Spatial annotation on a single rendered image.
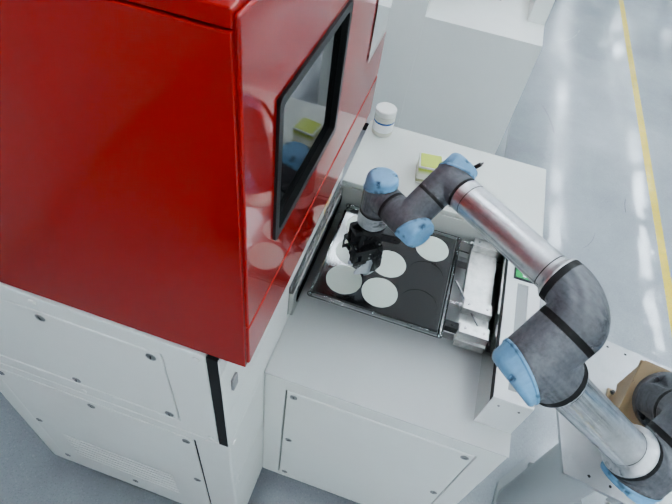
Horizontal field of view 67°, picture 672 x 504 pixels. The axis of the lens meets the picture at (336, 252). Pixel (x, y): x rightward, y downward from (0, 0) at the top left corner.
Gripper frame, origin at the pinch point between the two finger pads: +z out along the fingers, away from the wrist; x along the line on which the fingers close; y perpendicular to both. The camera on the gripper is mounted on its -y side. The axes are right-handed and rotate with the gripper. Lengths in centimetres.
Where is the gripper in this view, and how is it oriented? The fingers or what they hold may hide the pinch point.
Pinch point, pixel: (366, 270)
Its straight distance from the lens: 141.8
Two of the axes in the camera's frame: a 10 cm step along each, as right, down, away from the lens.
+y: -9.1, 2.4, -3.4
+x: 4.0, 7.3, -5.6
